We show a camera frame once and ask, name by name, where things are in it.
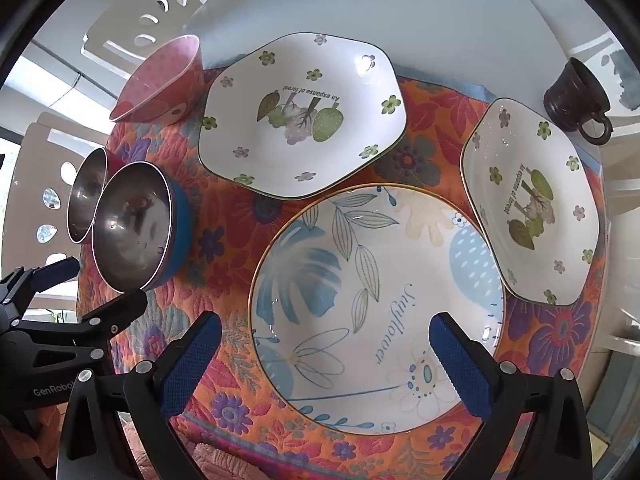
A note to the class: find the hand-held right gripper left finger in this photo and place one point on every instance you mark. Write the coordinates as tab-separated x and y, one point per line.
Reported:
190	365

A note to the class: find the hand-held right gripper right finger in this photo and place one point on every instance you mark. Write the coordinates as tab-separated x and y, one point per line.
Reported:
460	365

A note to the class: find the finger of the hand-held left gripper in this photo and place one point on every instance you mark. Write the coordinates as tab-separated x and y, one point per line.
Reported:
50	272
120	307

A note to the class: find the blue steel bowl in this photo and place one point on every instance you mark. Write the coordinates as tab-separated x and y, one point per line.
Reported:
135	230

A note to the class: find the red steel bowl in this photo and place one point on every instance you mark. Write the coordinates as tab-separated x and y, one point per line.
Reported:
87	195

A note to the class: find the white hexagonal flower plate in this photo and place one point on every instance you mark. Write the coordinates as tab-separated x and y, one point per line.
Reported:
240	125
565	260

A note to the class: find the round blue leaf plate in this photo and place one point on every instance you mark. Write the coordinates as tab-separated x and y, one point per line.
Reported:
325	280

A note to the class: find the pink dotted bowl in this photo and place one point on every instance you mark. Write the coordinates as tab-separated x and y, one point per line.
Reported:
160	75

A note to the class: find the white dining chair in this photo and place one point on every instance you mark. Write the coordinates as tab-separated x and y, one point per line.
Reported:
622	187
30	160
125	25

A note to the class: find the orange floral table mat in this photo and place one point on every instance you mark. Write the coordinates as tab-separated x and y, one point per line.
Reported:
415	160

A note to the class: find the dark brown cup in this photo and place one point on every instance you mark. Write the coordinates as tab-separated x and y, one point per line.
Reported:
570	95

